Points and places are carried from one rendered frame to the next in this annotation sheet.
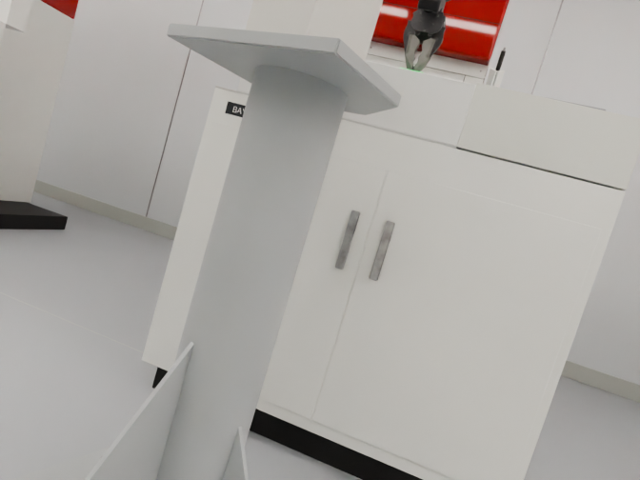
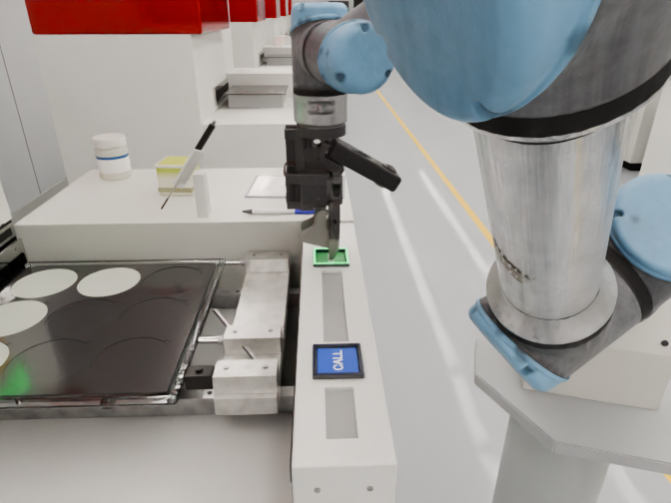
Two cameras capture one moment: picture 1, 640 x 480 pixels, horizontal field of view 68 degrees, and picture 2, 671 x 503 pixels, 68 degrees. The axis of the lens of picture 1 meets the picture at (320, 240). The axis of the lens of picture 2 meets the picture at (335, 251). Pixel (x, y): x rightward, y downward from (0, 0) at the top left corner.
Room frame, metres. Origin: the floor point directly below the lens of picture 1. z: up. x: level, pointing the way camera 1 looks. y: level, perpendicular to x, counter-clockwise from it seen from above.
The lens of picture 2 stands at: (1.34, 0.59, 1.32)
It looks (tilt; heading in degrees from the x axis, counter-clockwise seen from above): 26 degrees down; 254
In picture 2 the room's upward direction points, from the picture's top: straight up
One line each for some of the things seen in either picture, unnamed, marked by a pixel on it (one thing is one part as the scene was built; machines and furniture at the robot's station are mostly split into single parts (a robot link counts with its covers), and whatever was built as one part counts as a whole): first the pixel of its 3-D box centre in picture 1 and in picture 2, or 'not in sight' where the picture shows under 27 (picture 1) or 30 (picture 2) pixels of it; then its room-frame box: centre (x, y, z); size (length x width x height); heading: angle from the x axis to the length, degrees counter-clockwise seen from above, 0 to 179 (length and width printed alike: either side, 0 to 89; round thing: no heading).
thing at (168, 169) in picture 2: not in sight; (179, 176); (1.38, -0.49, 1.00); 0.07 x 0.07 x 0.07; 71
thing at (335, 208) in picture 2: (413, 35); (333, 210); (1.16, -0.07, 1.05); 0.05 x 0.02 x 0.09; 77
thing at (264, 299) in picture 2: not in sight; (260, 324); (1.27, -0.08, 0.87); 0.36 x 0.08 x 0.03; 77
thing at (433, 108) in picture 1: (352, 93); (334, 341); (1.18, 0.03, 0.89); 0.55 x 0.09 x 0.14; 77
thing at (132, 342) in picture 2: not in sight; (83, 317); (1.54, -0.13, 0.90); 0.34 x 0.34 x 0.01; 77
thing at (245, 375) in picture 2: not in sight; (247, 375); (1.31, 0.07, 0.89); 0.08 x 0.03 x 0.03; 167
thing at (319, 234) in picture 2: (410, 58); (320, 237); (1.17, -0.08, 1.01); 0.06 x 0.03 x 0.09; 167
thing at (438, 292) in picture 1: (366, 288); not in sight; (1.40, -0.17, 0.41); 0.96 x 0.64 x 0.82; 77
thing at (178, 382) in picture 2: not in sight; (203, 315); (1.36, -0.08, 0.90); 0.38 x 0.01 x 0.01; 77
